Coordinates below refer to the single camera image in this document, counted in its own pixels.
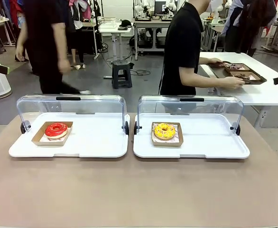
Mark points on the brown cardboard donut box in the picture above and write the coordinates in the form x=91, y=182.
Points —
x=256, y=77
x=247, y=68
x=165, y=144
x=38, y=141

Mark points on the chocolate sprinkled donut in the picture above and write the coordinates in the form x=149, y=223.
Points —
x=242, y=76

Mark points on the purple white-drizzled donut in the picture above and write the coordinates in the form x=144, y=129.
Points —
x=235, y=66

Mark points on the dark brown serving tray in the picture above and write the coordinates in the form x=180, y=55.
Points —
x=220, y=72

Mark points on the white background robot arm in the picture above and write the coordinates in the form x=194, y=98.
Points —
x=216, y=14

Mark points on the person's left forearm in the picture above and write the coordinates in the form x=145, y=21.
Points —
x=204, y=60

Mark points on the person's right forearm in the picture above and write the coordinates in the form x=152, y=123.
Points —
x=210, y=83

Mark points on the walking person in black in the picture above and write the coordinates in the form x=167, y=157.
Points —
x=44, y=35

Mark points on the person in dark long coat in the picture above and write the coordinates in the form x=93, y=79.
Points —
x=250, y=23

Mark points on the red glazed donut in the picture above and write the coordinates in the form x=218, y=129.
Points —
x=50, y=131

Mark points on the person in black shirt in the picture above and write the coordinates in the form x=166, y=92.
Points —
x=181, y=35

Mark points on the yellow sprinkled donut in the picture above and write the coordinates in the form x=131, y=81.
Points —
x=159, y=134

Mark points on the person's right hand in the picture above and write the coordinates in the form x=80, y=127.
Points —
x=235, y=82

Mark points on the person's left hand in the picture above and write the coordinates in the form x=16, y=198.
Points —
x=215, y=61

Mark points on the large white table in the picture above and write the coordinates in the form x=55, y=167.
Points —
x=260, y=92

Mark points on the figure in red blue jacket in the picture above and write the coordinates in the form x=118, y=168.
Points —
x=15, y=9

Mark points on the clear plastic tray lid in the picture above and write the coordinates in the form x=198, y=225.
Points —
x=94, y=104
x=215, y=107

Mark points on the figure in dark clothes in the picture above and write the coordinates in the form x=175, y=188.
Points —
x=78, y=42

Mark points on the white plastic display tray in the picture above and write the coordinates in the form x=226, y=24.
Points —
x=94, y=142
x=200, y=142

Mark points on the white height-adjustable desk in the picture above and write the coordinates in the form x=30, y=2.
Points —
x=110, y=28

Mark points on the black plastic step stool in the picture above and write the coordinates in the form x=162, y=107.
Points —
x=122, y=71

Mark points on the black baseball cap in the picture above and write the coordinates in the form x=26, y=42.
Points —
x=125, y=23

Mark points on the black computer monitor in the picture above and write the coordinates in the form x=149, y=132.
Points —
x=160, y=7

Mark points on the grey desk with robots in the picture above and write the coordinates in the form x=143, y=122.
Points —
x=151, y=23

